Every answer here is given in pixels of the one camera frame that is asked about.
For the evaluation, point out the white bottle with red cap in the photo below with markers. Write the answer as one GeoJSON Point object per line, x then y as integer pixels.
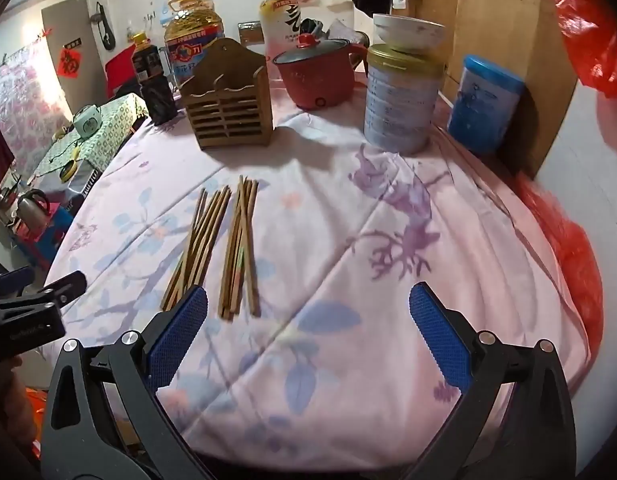
{"type": "Point", "coordinates": [281, 20]}

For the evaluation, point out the black racket bag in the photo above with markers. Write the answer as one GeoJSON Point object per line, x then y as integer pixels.
{"type": "Point", "coordinates": [104, 27]}

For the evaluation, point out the small mint rice cooker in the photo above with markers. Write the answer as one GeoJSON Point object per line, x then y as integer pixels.
{"type": "Point", "coordinates": [85, 122]}

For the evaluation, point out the red electric pot with lid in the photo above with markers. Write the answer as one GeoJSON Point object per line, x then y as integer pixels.
{"type": "Point", "coordinates": [318, 77]}

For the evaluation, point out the yellow cooking oil jug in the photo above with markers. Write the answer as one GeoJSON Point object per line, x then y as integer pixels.
{"type": "Point", "coordinates": [188, 40]}

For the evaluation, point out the pile of wooden chopsticks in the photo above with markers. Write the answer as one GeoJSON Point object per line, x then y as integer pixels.
{"type": "Point", "coordinates": [238, 250]}

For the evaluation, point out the round wooden board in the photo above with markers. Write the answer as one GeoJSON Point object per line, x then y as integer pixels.
{"type": "Point", "coordinates": [498, 25]}

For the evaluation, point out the pink floral tablecloth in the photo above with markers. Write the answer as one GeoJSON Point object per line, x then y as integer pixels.
{"type": "Point", "coordinates": [368, 260]}

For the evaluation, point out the pink floral curtain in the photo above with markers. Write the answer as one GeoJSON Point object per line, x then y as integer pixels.
{"type": "Point", "coordinates": [23, 110]}

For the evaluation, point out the wooden slatted chopstick holder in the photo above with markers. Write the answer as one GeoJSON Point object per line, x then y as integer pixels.
{"type": "Point", "coordinates": [228, 110]}

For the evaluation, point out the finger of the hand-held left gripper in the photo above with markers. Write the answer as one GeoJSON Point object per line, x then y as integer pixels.
{"type": "Point", "coordinates": [63, 287]}
{"type": "Point", "coordinates": [11, 280]}

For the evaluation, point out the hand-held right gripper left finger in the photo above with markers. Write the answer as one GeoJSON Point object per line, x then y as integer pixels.
{"type": "Point", "coordinates": [181, 330]}

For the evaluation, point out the red hanging garment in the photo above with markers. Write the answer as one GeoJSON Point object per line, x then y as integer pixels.
{"type": "Point", "coordinates": [119, 72]}

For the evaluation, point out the blue plastic stool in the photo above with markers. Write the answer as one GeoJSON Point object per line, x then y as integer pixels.
{"type": "Point", "coordinates": [48, 235]}

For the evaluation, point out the grey door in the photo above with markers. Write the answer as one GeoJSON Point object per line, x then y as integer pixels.
{"type": "Point", "coordinates": [73, 20]}

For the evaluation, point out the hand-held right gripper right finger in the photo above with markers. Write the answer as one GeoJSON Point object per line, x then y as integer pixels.
{"type": "Point", "coordinates": [438, 332]}

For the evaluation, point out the white tin with gold lid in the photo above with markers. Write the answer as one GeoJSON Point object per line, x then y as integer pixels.
{"type": "Point", "coordinates": [398, 105]}

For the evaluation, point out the wooden chair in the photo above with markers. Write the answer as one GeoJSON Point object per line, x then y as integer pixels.
{"type": "Point", "coordinates": [249, 31]}

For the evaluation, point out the blue cylindrical canister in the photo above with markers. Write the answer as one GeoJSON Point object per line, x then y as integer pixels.
{"type": "Point", "coordinates": [483, 105]}

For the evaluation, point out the dark soy sauce bottle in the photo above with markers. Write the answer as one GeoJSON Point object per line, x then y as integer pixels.
{"type": "Point", "coordinates": [156, 95]}

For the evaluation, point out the small red door poster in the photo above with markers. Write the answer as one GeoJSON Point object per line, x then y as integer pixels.
{"type": "Point", "coordinates": [72, 61]}

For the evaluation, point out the red plastic sheet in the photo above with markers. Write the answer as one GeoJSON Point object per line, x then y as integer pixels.
{"type": "Point", "coordinates": [588, 25]}

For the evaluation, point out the side table with green cloth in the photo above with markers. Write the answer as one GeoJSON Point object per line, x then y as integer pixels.
{"type": "Point", "coordinates": [98, 132]}

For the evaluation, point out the steel kettle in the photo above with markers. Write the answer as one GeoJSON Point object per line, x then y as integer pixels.
{"type": "Point", "coordinates": [33, 210]}

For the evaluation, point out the red plastic bag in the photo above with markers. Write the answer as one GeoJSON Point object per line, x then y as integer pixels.
{"type": "Point", "coordinates": [568, 250]}

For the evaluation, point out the white ceramic bowl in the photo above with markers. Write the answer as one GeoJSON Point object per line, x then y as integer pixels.
{"type": "Point", "coordinates": [408, 32]}

